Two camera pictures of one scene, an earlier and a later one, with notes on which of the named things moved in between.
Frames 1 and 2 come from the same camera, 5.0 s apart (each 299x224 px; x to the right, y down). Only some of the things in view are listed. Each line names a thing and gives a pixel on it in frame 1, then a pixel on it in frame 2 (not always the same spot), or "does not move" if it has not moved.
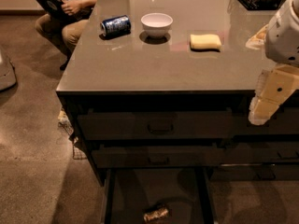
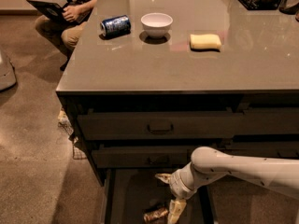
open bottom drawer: (188, 193) does not move
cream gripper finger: (275, 86) → (176, 209)
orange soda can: (156, 215) does not move
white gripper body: (284, 37) → (177, 184)
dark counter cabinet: (158, 88) does not move
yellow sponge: (205, 41) does not move
